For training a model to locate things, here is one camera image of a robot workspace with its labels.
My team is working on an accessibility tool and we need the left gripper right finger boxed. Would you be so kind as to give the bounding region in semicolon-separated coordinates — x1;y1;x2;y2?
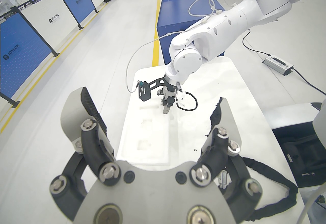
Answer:
190;97;264;212

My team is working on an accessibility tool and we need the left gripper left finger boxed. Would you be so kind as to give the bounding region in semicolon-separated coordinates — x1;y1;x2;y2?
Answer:
49;87;123;210

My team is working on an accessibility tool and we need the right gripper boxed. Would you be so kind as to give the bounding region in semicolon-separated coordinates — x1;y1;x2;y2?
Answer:
157;77;184;115

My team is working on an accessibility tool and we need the white foam tray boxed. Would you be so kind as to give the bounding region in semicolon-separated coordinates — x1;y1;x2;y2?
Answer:
116;95;184;167

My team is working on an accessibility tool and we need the robot body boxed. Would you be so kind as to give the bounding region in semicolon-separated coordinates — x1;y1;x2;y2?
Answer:
263;98;326;224

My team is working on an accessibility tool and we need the blue metal cabinet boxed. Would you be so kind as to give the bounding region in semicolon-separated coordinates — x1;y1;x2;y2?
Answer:
156;0;226;66

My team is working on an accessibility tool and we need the grey power adapter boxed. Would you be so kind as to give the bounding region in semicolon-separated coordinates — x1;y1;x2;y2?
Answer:
262;55;294;75

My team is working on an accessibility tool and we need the blue partition panel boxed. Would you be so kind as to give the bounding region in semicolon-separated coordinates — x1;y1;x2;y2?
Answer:
57;0;98;25
0;13;59;108

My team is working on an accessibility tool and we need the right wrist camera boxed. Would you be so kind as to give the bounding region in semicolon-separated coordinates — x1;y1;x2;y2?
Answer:
137;78;167;102

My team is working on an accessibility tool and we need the short black cable loop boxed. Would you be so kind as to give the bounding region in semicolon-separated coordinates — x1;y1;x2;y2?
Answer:
176;91;198;111

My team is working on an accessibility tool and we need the thin white cable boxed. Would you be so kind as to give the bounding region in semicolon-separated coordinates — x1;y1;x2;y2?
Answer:
126;0;224;94

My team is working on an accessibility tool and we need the thick black sleeved cable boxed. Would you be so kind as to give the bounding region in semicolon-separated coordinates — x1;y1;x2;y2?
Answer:
241;157;298;213

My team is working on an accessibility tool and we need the black power cable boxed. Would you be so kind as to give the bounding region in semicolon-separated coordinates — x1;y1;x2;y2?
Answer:
242;30;271;57
292;68;326;96

